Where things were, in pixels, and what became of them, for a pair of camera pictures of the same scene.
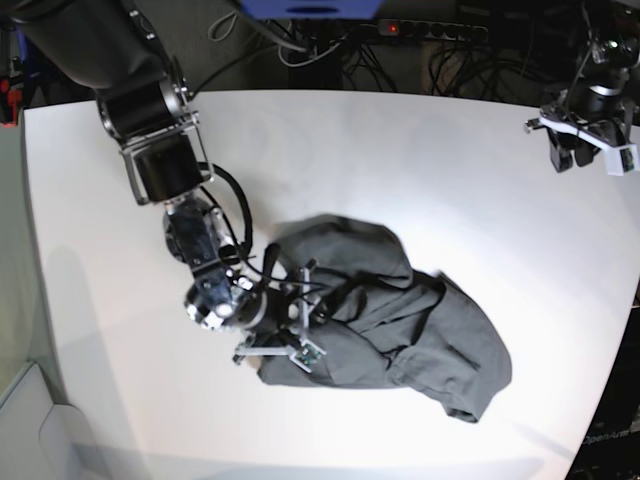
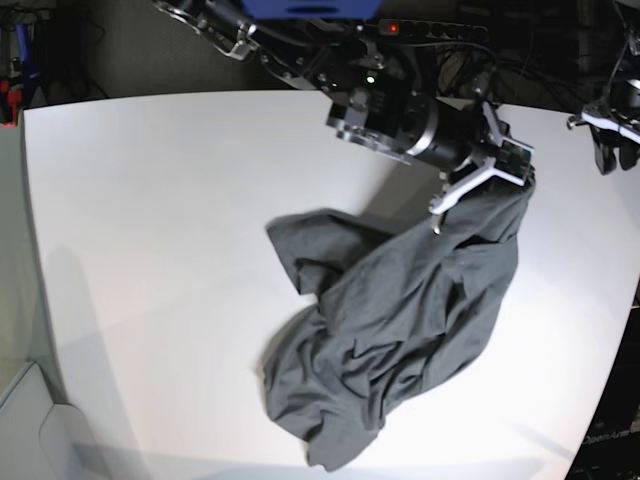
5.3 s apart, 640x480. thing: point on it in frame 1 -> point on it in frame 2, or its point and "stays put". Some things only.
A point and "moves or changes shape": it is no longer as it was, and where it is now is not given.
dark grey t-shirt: [387, 324] moves or changes shape
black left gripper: [267, 309] -> [462, 136]
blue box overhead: [313, 9] stays put
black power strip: [431, 29] stays put
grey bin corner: [41, 439] stays put
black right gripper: [599, 110] -> [622, 101]
